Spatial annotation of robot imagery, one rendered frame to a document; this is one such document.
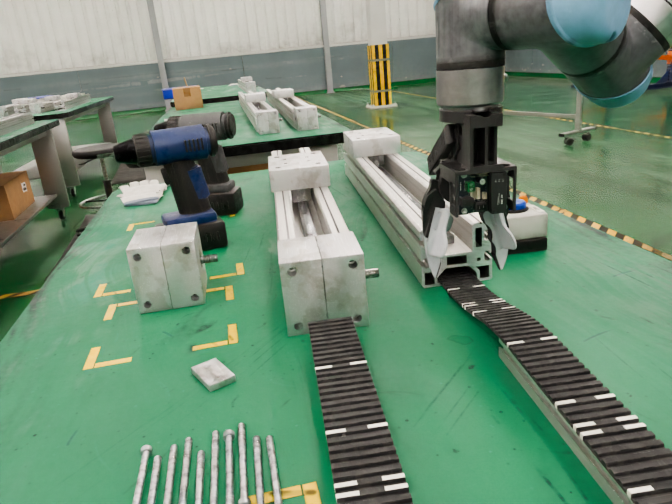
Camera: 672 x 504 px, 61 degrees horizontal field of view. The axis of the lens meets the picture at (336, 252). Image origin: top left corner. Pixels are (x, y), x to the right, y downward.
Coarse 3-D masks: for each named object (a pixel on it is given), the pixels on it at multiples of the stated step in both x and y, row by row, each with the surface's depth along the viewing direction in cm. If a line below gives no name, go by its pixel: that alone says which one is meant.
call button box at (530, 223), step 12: (528, 204) 92; (516, 216) 86; (528, 216) 86; (540, 216) 86; (516, 228) 87; (528, 228) 87; (540, 228) 87; (516, 240) 88; (528, 240) 88; (540, 240) 88; (516, 252) 88
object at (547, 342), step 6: (552, 336) 56; (510, 342) 56; (516, 342) 56; (522, 342) 56; (528, 342) 56; (534, 342) 56; (540, 342) 56; (546, 342) 56; (552, 342) 55; (558, 342) 55; (510, 348) 55; (516, 348) 55; (522, 348) 55; (528, 348) 55; (534, 348) 55; (540, 348) 55
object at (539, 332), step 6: (528, 330) 58; (534, 330) 58; (540, 330) 58; (546, 330) 58; (498, 336) 58; (504, 336) 58; (510, 336) 58; (516, 336) 57; (522, 336) 57; (528, 336) 57; (534, 336) 57; (540, 336) 57; (546, 336) 57; (504, 342) 57
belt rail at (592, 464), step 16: (512, 368) 57; (528, 384) 53; (544, 400) 51; (560, 416) 48; (560, 432) 48; (576, 448) 45; (592, 464) 43; (608, 480) 41; (608, 496) 41; (624, 496) 40
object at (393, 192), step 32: (352, 160) 142; (384, 160) 135; (384, 192) 99; (416, 192) 107; (384, 224) 103; (416, 224) 79; (480, 224) 77; (416, 256) 83; (448, 256) 78; (480, 256) 79
